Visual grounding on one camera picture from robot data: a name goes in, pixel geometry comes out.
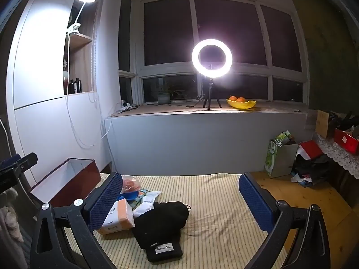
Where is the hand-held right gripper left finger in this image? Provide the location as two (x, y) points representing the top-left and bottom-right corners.
(29, 171), (124, 269)

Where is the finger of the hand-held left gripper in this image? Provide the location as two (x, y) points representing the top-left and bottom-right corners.
(0, 153), (38, 174)

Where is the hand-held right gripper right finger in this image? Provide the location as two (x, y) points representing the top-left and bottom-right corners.
(238, 173), (331, 269)

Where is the orange white tissue pack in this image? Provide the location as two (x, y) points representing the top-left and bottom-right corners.
(97, 197), (136, 236)

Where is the blue cloth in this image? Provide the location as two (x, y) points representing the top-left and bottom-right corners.
(120, 191), (140, 201)

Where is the red-brown storage box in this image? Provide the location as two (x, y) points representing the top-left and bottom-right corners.
(29, 158), (101, 208)

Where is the black garment with white label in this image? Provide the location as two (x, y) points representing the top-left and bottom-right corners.
(132, 210), (184, 262)

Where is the black drawstring pouch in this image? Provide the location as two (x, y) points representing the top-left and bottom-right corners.
(153, 201), (191, 230)

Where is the person's left hand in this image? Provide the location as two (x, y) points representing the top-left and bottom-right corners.
(0, 188), (24, 243)

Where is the yellow striped bed sheet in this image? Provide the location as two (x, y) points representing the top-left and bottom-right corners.
(63, 172), (289, 269)

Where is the colourful printed packet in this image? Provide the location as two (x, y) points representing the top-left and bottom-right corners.
(132, 189), (149, 209)

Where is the white plastic packet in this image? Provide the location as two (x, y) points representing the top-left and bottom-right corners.
(133, 191), (162, 217)

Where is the green white paper bag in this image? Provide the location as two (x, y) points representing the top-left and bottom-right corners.
(265, 130), (299, 178)

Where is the pile of clothes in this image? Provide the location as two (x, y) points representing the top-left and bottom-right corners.
(290, 141), (333, 188)

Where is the white lace tablecloth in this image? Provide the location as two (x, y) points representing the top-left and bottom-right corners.
(313, 133), (359, 180)

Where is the yellow fruit bowl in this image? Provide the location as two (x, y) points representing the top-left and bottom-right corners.
(227, 99), (257, 110)

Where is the cardboard box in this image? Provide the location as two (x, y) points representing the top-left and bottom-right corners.
(315, 110), (335, 138)

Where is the red box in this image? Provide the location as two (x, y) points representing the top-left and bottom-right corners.
(334, 128), (359, 154)

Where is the black tripod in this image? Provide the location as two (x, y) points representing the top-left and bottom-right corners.
(202, 64), (222, 110)

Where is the potted plant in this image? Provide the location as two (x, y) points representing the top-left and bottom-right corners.
(155, 82), (186, 105)

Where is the white wall cabinet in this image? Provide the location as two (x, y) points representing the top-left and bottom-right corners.
(7, 0), (113, 182)

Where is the white lamp cable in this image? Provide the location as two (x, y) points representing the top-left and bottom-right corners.
(65, 32), (111, 148)

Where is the wooden wall shelf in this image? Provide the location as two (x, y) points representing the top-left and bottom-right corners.
(64, 0), (97, 96)

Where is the ring light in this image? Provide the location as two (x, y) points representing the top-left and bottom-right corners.
(191, 39), (233, 73)

